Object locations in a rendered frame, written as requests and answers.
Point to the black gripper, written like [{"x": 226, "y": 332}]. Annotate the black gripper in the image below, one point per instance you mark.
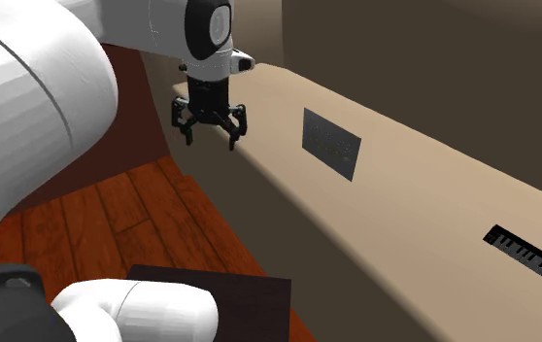
[{"x": 209, "y": 99}]

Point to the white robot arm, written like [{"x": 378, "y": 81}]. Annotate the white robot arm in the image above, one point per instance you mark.
[{"x": 39, "y": 109}]

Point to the grey flat tablet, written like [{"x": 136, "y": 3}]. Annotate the grey flat tablet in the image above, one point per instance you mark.
[{"x": 330, "y": 144}]

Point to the dark robot stand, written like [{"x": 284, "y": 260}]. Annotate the dark robot stand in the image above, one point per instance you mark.
[{"x": 257, "y": 308}]

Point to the beige desk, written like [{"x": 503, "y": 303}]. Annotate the beige desk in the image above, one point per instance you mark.
[{"x": 418, "y": 213}]

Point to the black keyboard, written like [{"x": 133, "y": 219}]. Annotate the black keyboard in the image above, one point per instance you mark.
[{"x": 534, "y": 260}]

